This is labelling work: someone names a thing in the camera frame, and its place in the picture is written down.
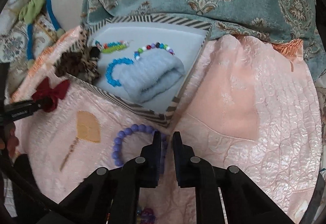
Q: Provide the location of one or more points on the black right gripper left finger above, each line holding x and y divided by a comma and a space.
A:
111, 196

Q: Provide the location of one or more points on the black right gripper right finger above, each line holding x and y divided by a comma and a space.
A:
222, 195

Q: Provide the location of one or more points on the red satin bow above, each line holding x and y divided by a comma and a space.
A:
48, 97

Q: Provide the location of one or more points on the brown leopard ribbon scrunchie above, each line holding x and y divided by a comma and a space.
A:
80, 60

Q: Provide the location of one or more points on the light blue knit headband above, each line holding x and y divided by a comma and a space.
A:
153, 73

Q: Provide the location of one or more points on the striped chevron tray box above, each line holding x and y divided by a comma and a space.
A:
124, 39

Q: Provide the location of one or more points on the left hand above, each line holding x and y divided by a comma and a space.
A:
12, 140

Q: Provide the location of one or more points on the floral embroidered pillow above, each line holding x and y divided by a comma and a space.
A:
14, 40

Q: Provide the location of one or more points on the pink quilted bedspread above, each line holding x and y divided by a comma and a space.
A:
250, 104

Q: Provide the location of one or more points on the green blue plush toy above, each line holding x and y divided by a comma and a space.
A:
28, 14

